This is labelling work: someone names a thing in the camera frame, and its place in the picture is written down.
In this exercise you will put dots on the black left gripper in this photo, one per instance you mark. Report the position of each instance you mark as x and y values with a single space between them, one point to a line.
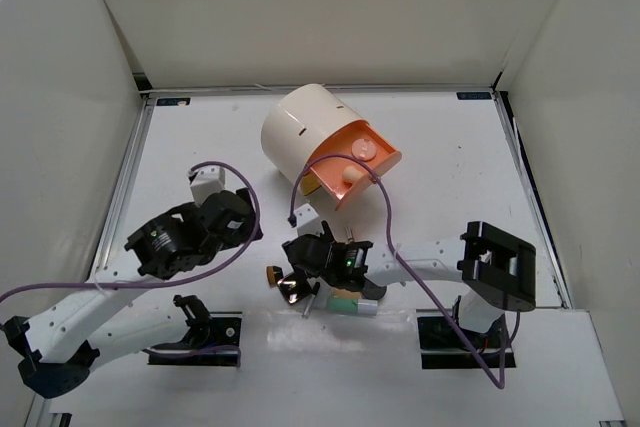
243 233

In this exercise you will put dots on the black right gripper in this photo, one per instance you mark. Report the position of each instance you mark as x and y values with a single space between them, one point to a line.
327 236

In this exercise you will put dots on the orange plastic drawer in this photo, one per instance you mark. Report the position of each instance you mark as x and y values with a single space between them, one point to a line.
334 154

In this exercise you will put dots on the beige makeup sponge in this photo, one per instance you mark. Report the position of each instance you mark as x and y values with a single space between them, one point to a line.
351 175

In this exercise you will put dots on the round pink powder puff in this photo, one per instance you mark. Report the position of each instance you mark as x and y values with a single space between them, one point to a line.
364 149

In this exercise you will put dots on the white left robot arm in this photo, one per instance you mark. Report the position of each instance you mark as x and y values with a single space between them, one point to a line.
61 346

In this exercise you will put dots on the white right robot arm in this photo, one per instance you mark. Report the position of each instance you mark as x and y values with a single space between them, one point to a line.
498 268

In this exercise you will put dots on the round black compact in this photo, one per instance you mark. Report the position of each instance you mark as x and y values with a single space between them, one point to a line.
374 292

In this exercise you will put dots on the clear mascara black cap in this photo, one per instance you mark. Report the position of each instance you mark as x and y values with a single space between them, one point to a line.
308 307

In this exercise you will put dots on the mint green tube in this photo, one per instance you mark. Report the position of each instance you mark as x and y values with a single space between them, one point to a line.
355 307

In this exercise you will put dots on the black square compact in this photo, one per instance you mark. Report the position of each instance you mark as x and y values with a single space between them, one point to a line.
294 287

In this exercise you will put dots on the yellow lower drawer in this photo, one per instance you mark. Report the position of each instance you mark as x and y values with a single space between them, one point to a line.
308 184

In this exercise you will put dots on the dark logo sticker left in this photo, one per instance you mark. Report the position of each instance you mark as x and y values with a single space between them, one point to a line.
173 101

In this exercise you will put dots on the dark logo sticker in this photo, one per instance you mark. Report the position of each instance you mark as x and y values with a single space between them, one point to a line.
173 101
474 96

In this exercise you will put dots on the cream cylindrical organizer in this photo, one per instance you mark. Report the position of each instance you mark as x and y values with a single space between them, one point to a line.
300 123

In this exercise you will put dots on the dark logo sticker right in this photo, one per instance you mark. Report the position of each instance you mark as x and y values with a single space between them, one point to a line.
474 96

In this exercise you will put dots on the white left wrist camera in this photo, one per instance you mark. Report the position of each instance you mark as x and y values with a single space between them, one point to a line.
206 181

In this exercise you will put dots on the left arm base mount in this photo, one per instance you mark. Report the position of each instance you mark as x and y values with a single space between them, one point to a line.
212 339

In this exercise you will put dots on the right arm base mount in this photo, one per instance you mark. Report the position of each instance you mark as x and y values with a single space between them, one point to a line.
441 349

